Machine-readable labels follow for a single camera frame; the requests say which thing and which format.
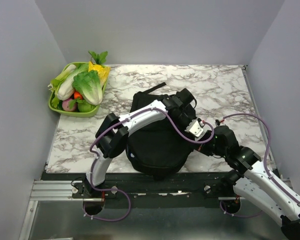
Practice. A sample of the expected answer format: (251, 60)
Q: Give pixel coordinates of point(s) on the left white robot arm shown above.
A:
(113, 134)

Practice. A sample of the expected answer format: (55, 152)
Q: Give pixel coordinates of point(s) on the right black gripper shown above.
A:
(202, 147)

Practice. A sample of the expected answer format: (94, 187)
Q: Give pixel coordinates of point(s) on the pink radish toy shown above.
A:
(69, 105)

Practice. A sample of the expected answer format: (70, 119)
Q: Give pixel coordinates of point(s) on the black student backpack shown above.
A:
(157, 149)

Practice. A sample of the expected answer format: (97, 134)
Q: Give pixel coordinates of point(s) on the green round vegetable toy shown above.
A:
(84, 107)

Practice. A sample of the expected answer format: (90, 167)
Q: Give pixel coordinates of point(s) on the green lettuce toy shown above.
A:
(88, 85)

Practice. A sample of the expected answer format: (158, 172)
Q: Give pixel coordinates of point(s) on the green plastic basket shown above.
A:
(55, 104)

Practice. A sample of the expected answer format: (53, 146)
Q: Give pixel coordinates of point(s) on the yellow leafy vegetable toy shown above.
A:
(103, 71)

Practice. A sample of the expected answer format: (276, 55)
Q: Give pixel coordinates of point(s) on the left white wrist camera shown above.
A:
(196, 128)

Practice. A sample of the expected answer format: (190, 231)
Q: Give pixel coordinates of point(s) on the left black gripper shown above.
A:
(190, 119)

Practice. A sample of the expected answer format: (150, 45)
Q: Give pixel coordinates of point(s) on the aluminium rail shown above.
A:
(46, 190)

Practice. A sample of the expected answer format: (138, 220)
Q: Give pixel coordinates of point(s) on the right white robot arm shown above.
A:
(251, 179)

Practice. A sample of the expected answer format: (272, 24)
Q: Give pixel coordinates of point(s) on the white bok choy toy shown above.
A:
(61, 85)

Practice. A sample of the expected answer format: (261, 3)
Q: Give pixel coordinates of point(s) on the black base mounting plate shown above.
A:
(120, 190)

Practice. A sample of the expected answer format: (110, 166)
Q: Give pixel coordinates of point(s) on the orange carrot toy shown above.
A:
(77, 95)

